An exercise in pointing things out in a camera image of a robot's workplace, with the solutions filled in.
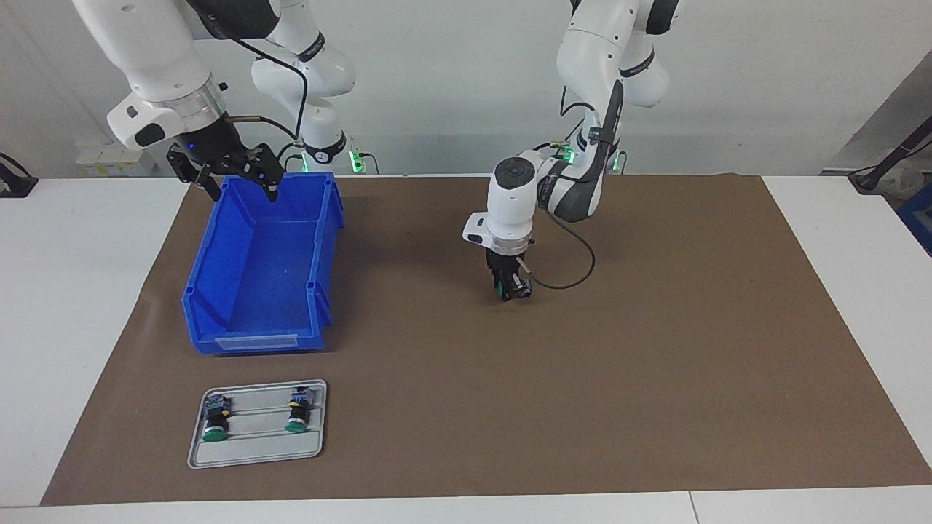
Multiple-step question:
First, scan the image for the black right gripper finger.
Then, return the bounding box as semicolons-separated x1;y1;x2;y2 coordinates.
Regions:
237;144;285;202
167;144;223;202

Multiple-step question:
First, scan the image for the blue plastic storage bin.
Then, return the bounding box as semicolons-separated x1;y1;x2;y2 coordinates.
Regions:
181;172;344;355

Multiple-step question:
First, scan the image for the brown table mat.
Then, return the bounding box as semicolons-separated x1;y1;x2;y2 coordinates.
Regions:
40;173;932;507

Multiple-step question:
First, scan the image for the black table clamp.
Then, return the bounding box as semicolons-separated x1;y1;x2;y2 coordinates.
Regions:
0;153;39;199

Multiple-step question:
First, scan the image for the grey metal tray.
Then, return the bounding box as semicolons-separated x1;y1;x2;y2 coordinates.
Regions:
187;379;328;469

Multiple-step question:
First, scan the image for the blue crate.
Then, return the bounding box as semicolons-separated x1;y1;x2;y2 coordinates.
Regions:
896;182;932;257

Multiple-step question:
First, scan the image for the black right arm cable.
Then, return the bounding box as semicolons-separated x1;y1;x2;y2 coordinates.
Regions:
218;29;310;140

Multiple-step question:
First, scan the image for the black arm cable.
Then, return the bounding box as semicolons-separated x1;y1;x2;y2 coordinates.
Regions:
218;29;310;140
521;80;627;290

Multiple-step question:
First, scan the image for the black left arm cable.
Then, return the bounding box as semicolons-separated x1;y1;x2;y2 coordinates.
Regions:
521;80;627;290

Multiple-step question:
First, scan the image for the white wall power strip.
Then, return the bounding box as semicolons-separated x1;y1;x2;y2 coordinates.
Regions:
75;142;157;177

